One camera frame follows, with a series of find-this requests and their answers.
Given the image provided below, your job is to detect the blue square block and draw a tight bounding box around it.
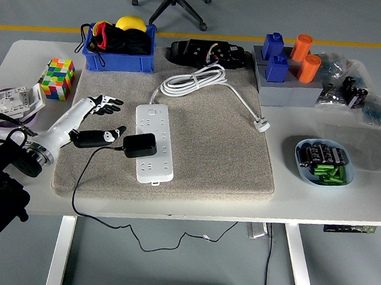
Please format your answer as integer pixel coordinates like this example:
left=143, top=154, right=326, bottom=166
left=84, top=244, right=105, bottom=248
left=261, top=31, right=285, bottom=63
left=265, top=52, right=291, bottom=84

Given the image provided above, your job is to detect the clear bag of blue parts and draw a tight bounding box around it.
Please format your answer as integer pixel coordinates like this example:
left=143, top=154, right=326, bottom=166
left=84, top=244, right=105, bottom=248
left=312, top=50, right=352, bottom=86
left=358, top=92, right=381, bottom=128

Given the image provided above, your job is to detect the grey-brown fabric mat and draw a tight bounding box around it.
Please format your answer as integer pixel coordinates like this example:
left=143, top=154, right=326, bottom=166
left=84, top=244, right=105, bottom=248
left=49, top=36, right=287, bottom=217

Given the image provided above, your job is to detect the grey block base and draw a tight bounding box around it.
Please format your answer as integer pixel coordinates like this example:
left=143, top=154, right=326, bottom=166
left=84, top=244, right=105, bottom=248
left=247, top=43, right=328, bottom=112

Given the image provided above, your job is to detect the white wall socket module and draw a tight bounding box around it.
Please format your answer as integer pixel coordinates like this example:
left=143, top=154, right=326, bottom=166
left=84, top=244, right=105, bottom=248
left=0, top=79, right=48, bottom=126

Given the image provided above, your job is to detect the clear bag of black capacitors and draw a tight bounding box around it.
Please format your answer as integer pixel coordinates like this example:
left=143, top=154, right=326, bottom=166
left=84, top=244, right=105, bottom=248
left=338, top=58, right=374, bottom=112

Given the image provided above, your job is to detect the black drawstring bag red lining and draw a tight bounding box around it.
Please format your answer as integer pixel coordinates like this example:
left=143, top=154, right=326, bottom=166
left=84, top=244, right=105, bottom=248
left=73, top=19, right=155, bottom=72

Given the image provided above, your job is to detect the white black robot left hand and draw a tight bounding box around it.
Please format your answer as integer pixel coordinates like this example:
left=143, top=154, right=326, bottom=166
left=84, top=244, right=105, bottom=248
left=31, top=88, right=130, bottom=161

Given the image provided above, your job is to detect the white table leg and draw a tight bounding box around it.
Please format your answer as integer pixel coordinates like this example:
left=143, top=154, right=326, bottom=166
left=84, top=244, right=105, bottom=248
left=45, top=213, right=78, bottom=285
left=279, top=223, right=319, bottom=285

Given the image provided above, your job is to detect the black electronic device with wires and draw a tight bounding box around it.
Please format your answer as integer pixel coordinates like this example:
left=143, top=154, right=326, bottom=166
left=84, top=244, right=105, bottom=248
left=165, top=36, right=250, bottom=71

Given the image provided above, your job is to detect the white power strip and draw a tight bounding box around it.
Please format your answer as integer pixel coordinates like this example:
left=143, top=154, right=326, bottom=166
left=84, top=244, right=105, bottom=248
left=129, top=101, right=181, bottom=188

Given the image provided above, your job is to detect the light blue dish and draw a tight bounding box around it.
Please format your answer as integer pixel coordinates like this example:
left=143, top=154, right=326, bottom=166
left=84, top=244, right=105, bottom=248
left=292, top=135, right=359, bottom=191

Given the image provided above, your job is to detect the green cylinder part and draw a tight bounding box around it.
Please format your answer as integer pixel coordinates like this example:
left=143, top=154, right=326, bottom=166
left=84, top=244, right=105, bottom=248
left=313, top=165, right=334, bottom=177
left=317, top=175, right=345, bottom=188
left=333, top=165, right=348, bottom=181

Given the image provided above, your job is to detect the black table control box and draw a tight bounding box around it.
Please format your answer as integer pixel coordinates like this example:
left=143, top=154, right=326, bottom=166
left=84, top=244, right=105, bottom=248
left=323, top=222, right=377, bottom=237

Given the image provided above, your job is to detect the black power adapter plug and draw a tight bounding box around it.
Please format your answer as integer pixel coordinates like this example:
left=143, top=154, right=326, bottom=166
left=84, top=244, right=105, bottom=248
left=121, top=131, right=160, bottom=161

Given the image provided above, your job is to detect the silver under-table bracket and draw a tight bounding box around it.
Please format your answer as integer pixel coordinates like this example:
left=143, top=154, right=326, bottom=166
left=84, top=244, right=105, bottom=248
left=245, top=221, right=273, bottom=240

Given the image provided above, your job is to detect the empty clear plastic bag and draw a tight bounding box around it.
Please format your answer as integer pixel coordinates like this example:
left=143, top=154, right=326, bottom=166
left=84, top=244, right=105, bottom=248
left=310, top=118, right=381, bottom=173

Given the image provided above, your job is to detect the yellow ball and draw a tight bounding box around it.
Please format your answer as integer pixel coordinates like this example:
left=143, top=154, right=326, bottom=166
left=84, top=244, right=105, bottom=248
left=115, top=14, right=148, bottom=33

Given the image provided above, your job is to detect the thin black adapter cord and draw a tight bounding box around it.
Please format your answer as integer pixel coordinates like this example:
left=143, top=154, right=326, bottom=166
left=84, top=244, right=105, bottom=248
left=67, top=142, right=245, bottom=260

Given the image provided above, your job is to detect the multicolour puzzle cube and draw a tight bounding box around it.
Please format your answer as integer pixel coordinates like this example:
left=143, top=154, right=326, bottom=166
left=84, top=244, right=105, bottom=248
left=37, top=55, right=78, bottom=103

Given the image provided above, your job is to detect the blue plastic bin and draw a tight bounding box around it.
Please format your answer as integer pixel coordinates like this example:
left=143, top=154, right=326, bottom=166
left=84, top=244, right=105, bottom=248
left=79, top=19, right=159, bottom=77

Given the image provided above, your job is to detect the orange cylinder block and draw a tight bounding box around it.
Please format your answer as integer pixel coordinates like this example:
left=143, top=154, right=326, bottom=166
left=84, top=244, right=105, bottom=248
left=289, top=32, right=314, bottom=64
left=295, top=52, right=323, bottom=85

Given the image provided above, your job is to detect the clear bag of small dark parts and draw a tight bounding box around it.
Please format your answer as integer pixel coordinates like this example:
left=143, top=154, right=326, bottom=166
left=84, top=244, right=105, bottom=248
left=315, top=80, right=352, bottom=112

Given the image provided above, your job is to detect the black capacitor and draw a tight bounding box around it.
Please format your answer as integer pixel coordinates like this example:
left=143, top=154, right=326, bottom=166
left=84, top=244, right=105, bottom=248
left=307, top=144, right=321, bottom=164
left=330, top=147, right=349, bottom=167
left=317, top=143, right=333, bottom=165
left=296, top=147, right=311, bottom=169

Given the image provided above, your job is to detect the white power strip cable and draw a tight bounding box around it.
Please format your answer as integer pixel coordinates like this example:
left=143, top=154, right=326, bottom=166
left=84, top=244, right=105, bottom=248
left=148, top=58, right=277, bottom=134

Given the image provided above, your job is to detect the black hanging cable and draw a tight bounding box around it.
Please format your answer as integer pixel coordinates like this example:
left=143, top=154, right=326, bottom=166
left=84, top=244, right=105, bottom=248
left=263, top=222, right=276, bottom=285

